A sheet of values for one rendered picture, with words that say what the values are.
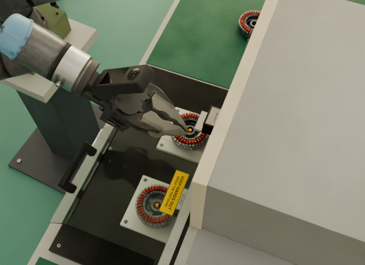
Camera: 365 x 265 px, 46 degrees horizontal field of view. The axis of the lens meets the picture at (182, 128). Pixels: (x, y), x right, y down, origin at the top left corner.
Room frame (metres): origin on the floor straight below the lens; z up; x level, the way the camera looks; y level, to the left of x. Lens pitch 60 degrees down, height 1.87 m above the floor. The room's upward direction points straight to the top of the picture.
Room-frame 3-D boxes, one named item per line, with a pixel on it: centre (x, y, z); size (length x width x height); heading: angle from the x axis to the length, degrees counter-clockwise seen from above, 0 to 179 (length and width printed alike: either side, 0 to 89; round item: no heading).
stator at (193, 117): (0.61, -0.02, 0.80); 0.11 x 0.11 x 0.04
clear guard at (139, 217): (0.32, 0.08, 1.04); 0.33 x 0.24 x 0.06; 69
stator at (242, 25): (1.05, -0.25, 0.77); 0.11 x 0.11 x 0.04
